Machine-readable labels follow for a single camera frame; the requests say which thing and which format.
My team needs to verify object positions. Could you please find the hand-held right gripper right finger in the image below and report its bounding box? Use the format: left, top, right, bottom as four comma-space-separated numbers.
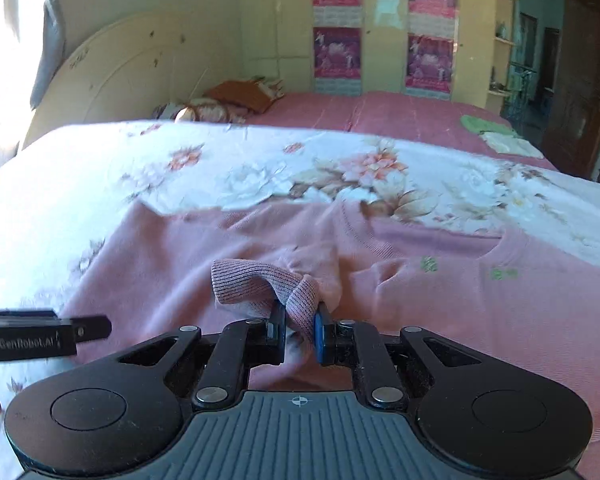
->
314, 302, 483, 411

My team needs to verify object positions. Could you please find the cream wardrobe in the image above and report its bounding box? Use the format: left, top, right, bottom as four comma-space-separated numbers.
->
240, 0, 512, 107

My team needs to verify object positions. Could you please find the brown wooden door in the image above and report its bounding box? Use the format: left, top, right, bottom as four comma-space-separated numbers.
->
539, 0, 600, 178

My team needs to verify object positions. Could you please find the pink bedspread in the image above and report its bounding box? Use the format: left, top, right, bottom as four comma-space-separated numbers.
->
240, 90, 557, 172

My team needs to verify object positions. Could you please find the grey curtain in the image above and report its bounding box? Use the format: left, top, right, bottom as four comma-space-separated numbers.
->
36, 0, 67, 107

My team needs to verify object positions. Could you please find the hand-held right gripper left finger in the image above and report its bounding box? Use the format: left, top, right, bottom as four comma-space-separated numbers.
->
117, 302, 288, 411

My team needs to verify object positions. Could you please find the floral pillow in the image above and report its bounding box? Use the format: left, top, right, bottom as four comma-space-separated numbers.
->
152, 98, 249, 124

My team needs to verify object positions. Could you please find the orange striped pillow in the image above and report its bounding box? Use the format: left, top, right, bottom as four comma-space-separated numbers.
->
202, 76, 286, 114

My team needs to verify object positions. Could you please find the cream corner shelf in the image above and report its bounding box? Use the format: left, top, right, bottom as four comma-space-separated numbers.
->
487, 0, 522, 97

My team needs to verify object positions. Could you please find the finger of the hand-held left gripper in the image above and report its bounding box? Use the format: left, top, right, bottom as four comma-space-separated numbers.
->
71, 315, 113, 344

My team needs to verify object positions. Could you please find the pink knit sweater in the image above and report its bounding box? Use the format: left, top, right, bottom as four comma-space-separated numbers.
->
61, 199, 600, 443

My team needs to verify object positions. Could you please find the green cloth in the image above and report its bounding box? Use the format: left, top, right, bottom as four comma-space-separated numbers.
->
460, 114, 517, 137

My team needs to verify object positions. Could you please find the white cloth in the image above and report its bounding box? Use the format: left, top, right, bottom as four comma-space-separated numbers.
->
479, 131, 544, 158

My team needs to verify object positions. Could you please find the cream bed headboard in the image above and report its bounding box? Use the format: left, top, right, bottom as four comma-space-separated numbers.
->
21, 11, 242, 150

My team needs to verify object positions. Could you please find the white floral bedsheet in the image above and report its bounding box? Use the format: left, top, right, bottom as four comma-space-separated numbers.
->
0, 119, 600, 480

